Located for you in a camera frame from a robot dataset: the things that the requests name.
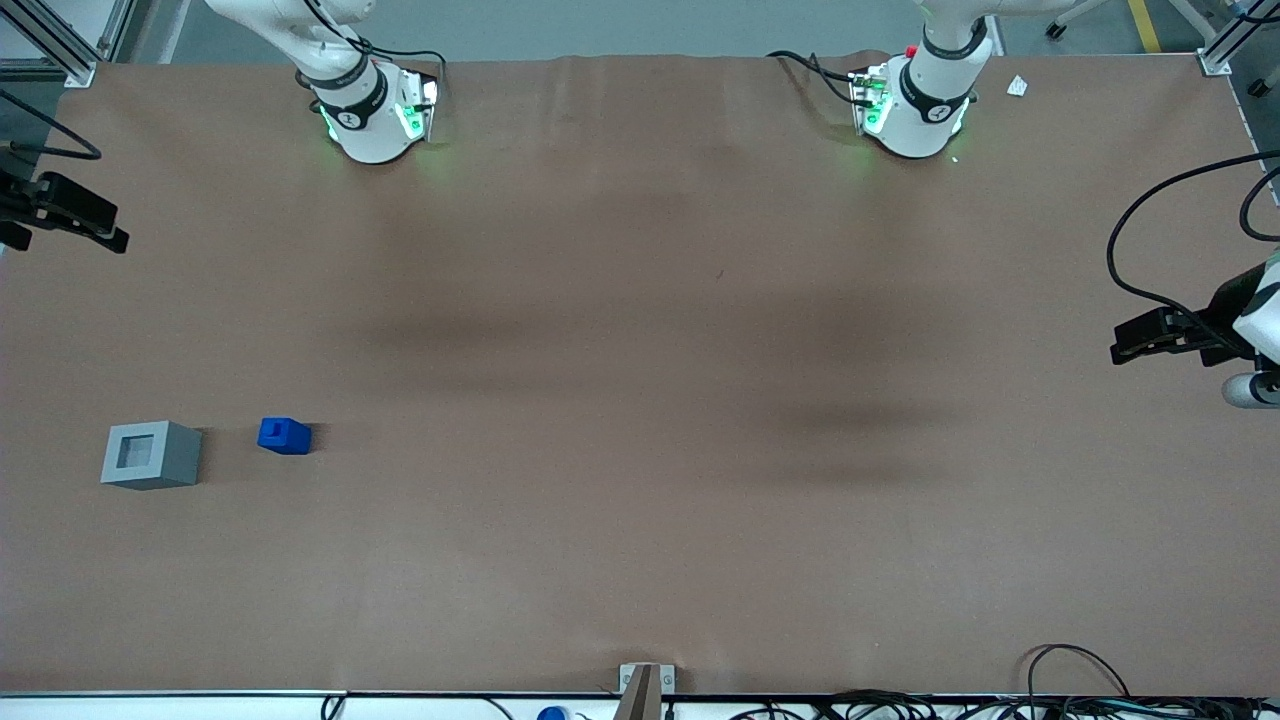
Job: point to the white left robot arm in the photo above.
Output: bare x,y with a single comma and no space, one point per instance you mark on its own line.
915,125

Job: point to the gray square base block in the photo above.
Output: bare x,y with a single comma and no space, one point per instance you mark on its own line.
172,462

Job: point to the large table cover sheet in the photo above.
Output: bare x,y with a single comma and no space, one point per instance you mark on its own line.
640,300

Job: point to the aluminium frame post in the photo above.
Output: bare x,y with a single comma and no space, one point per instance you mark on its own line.
1235,35
50,40

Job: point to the small blue round object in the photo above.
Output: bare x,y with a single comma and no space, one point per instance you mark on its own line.
552,714

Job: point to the blue plastic part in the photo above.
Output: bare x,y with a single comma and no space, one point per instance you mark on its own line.
285,438

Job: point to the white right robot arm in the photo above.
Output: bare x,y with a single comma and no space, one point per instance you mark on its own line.
365,130

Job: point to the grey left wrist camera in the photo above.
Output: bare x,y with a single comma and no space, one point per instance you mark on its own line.
1250,390

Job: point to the metal bracket with post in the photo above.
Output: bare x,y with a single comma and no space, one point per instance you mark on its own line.
645,690

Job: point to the white leg with caster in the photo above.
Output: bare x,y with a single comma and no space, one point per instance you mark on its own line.
1054,31

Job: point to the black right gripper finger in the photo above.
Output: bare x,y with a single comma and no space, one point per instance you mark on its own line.
80,208
15,205

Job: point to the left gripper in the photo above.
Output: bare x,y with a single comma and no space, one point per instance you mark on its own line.
1226,303

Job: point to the small white paper scrap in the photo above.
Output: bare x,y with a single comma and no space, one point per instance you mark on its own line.
1017,86

